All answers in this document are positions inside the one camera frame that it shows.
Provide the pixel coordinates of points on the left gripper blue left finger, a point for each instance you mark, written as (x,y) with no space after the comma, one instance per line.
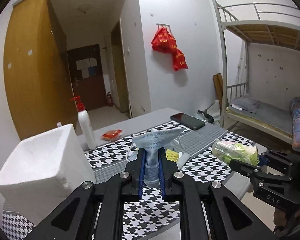
(95,211)

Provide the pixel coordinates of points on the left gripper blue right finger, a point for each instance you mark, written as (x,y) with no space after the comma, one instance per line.
(208,210)

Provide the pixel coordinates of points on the green tissue pack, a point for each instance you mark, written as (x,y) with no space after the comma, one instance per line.
(227,151)

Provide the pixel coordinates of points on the yellow foam fruit net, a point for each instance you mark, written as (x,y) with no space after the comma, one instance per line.
(172,155)

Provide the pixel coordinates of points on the white towel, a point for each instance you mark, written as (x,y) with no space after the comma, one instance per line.
(183,158)

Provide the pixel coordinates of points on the person's right hand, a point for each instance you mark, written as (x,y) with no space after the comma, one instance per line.
(281,219)

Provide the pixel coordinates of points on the white styrofoam box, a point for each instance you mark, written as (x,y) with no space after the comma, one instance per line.
(42,171)

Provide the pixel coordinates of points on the houndstooth table mat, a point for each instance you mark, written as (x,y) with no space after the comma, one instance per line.
(152,214)

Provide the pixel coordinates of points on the grey folded clothes on bed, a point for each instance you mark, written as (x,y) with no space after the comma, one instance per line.
(246,102)

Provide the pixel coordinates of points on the red snack packet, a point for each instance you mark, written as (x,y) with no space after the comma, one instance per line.
(111,135)

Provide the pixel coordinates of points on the white pump lotion bottle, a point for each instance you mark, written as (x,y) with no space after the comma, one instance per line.
(84,121)

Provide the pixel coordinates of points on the black smartphone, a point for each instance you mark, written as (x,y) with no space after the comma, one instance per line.
(188,121)

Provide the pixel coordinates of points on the red fire extinguisher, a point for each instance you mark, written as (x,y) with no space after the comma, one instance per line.
(110,99)

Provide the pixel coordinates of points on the wooden wardrobe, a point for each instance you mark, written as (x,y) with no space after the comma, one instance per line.
(36,71)

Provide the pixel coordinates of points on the dark brown entrance door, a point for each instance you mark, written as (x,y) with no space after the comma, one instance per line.
(87,76)

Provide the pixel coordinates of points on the metal bunk bed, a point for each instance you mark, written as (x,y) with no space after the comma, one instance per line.
(269,71)

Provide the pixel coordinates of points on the red hanging bags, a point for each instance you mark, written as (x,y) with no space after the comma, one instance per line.
(164,42)

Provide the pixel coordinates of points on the ceiling lamp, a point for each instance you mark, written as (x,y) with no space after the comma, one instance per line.
(84,8)

